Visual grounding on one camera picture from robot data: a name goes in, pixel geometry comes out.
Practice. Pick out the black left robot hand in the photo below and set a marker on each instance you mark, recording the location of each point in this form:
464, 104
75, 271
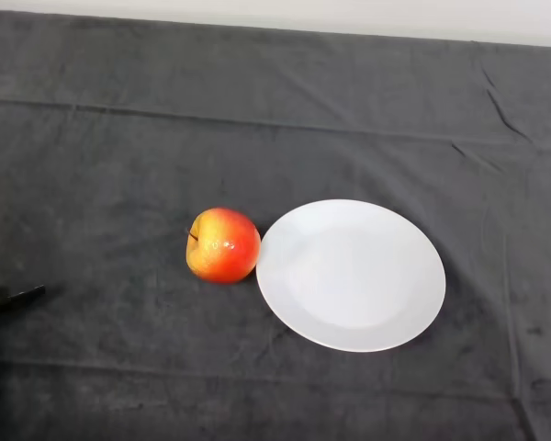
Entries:
9, 299

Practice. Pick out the white round plate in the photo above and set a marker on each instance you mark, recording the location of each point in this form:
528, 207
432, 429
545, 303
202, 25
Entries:
353, 275

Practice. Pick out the red yellow apple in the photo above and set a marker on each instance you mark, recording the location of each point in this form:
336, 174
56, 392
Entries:
225, 248

